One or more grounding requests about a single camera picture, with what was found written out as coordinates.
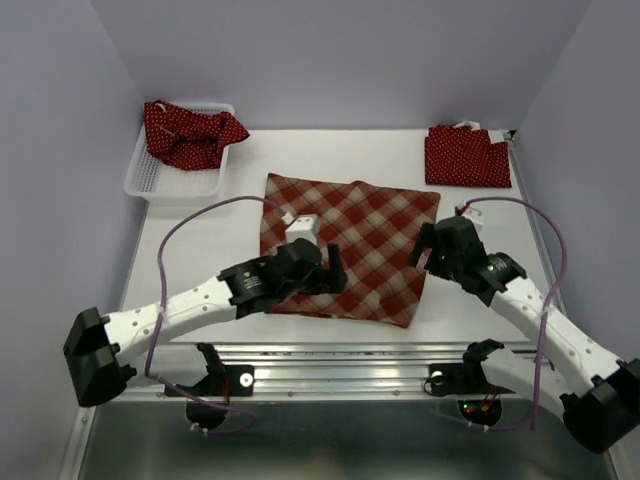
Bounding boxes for red plaid skirt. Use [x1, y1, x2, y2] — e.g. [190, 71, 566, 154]
[265, 173, 441, 328]

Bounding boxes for red polka dot skirt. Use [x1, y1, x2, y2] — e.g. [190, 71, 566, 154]
[424, 122, 512, 189]

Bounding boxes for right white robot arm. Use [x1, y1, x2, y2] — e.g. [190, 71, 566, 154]
[409, 216, 639, 454]

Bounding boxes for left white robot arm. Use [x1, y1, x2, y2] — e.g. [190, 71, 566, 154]
[63, 239, 347, 407]

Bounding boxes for white plastic basket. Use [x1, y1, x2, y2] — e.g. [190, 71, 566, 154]
[124, 101, 235, 203]

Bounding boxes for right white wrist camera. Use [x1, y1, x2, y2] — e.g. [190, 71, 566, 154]
[454, 203, 484, 233]

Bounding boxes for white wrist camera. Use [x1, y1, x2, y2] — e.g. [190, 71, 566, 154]
[281, 212, 320, 245]
[454, 203, 484, 233]

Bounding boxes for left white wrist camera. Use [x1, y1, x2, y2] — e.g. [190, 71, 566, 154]
[281, 212, 320, 245]

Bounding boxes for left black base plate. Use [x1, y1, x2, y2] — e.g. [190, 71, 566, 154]
[177, 364, 255, 397]

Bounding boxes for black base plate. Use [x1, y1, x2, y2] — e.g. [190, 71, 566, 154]
[177, 364, 255, 397]
[423, 363, 473, 397]

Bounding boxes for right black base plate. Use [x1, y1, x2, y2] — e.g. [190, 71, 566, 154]
[423, 363, 473, 397]

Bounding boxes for aluminium rail frame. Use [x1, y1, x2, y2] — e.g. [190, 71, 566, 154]
[59, 130, 631, 480]

